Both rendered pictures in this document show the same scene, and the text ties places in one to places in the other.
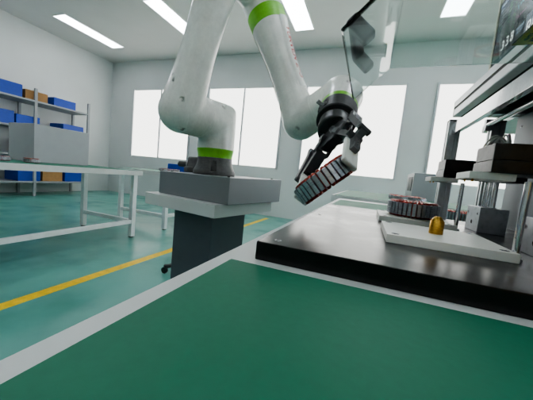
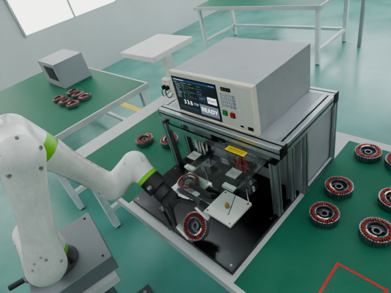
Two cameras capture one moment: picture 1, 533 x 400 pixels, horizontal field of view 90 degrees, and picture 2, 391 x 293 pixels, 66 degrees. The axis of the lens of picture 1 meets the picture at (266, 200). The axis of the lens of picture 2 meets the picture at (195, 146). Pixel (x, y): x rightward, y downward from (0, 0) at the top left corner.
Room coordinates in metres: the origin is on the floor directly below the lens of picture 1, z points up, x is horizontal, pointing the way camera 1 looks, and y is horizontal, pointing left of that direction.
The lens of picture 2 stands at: (-0.03, 0.51, 1.78)
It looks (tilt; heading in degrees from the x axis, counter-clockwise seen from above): 36 degrees down; 304
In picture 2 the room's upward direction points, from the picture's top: 16 degrees counter-clockwise
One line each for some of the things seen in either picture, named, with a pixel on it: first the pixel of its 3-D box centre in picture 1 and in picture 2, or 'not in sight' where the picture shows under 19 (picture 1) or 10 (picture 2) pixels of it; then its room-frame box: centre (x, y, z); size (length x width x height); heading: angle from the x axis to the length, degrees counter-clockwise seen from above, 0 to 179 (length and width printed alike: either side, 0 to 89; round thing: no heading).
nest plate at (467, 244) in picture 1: (435, 236); (227, 207); (0.41, -0.27, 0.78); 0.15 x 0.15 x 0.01; 70
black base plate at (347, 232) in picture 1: (427, 235); (210, 197); (0.52, -0.32, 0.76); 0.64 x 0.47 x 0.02; 160
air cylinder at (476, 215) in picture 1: (485, 219); not in sight; (0.59, -0.49, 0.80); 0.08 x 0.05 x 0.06; 160
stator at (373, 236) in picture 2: not in sight; (376, 231); (-0.15, -0.29, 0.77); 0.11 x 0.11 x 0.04
